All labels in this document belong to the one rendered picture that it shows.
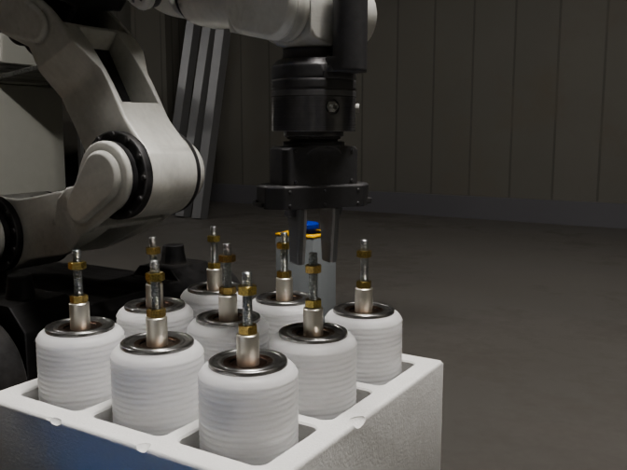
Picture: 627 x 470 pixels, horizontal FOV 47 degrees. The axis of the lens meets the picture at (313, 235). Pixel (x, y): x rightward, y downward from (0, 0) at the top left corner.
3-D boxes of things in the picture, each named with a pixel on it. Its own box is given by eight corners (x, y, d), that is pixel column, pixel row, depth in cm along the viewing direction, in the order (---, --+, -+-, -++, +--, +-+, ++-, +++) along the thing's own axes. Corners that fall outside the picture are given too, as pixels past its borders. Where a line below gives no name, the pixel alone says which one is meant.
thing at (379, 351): (415, 449, 91) (418, 311, 89) (367, 475, 84) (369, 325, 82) (357, 427, 98) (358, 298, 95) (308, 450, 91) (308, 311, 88)
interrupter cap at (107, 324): (41, 342, 76) (41, 336, 76) (48, 324, 84) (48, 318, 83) (115, 337, 78) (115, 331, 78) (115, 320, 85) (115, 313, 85)
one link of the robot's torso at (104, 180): (-55, 210, 135) (108, 120, 109) (35, 201, 152) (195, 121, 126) (-33, 289, 134) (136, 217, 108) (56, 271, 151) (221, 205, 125)
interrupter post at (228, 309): (241, 319, 86) (240, 292, 85) (235, 324, 83) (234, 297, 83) (221, 318, 86) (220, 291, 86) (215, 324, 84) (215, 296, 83)
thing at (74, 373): (39, 504, 78) (30, 343, 75) (48, 465, 87) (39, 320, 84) (131, 493, 80) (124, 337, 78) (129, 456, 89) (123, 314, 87)
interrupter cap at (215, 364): (257, 349, 74) (257, 342, 74) (303, 367, 68) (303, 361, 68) (193, 365, 69) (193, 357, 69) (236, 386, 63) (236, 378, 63)
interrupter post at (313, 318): (327, 338, 78) (327, 308, 78) (308, 340, 77) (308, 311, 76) (317, 332, 80) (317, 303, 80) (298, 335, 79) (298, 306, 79)
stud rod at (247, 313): (249, 347, 69) (248, 269, 68) (255, 349, 68) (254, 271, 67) (240, 349, 68) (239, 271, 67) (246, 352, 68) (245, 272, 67)
